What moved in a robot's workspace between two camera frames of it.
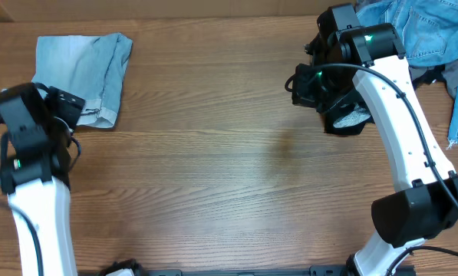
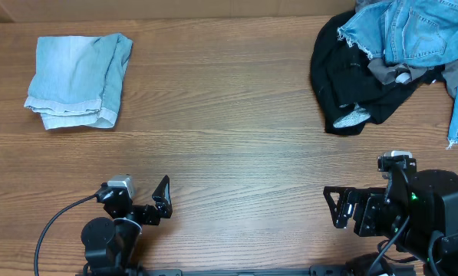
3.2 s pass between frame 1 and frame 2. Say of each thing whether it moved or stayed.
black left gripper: moved
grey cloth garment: stayed
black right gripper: moved
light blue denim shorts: stayed
